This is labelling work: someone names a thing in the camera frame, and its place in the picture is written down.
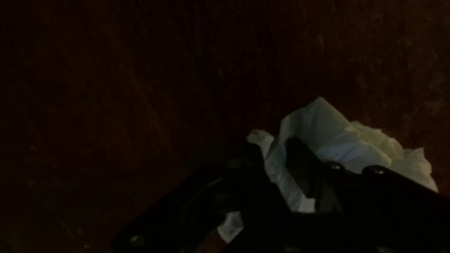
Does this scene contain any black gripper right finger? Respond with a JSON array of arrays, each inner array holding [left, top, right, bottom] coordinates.
[[280, 135, 450, 253]]

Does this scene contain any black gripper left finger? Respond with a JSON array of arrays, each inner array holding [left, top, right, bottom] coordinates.
[[111, 140, 293, 253]]

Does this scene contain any white cloth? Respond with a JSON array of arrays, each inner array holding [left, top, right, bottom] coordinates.
[[215, 95, 440, 244]]

